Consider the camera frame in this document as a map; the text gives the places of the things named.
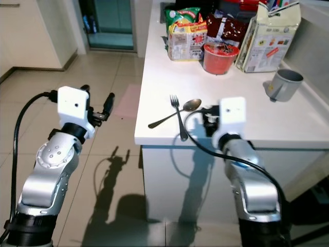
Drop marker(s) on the silver metal fork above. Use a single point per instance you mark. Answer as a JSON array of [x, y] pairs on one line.
[[180, 118]]

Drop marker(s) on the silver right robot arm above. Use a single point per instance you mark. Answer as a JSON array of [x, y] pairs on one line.
[[257, 195]]

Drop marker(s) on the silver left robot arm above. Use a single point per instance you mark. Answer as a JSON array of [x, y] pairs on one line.
[[49, 170]]

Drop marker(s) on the silver metal spoon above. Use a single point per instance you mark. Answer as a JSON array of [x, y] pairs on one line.
[[192, 105]]

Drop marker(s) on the red instant noodle cup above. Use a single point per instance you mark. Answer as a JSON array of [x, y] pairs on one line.
[[220, 60]]

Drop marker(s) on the white kitchen island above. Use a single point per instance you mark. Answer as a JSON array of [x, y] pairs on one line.
[[185, 180]]

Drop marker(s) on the glass door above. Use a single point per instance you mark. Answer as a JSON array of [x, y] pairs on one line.
[[110, 23]]

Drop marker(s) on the white kitchen cabinet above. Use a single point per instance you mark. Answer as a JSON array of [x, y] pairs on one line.
[[31, 36]]

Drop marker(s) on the yellow instant noodle pack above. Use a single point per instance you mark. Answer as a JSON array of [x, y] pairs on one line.
[[186, 42]]

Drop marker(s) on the grey mug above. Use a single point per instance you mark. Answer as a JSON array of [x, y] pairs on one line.
[[285, 85]]

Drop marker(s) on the dark red snack bag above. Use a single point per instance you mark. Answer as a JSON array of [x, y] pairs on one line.
[[226, 28]]

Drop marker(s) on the white printed carton box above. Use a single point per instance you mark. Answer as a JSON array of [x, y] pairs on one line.
[[270, 38]]

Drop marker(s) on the green snack bag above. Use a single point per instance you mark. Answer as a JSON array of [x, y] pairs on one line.
[[181, 14]]

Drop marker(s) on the red package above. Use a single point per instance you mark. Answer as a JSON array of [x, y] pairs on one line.
[[249, 4]]

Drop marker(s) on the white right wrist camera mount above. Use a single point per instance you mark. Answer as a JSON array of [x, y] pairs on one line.
[[231, 116]]

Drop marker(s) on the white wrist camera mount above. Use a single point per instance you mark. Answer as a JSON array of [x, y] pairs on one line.
[[71, 105], [231, 116]]

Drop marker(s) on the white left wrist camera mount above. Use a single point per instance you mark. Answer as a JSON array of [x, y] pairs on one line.
[[71, 105]]

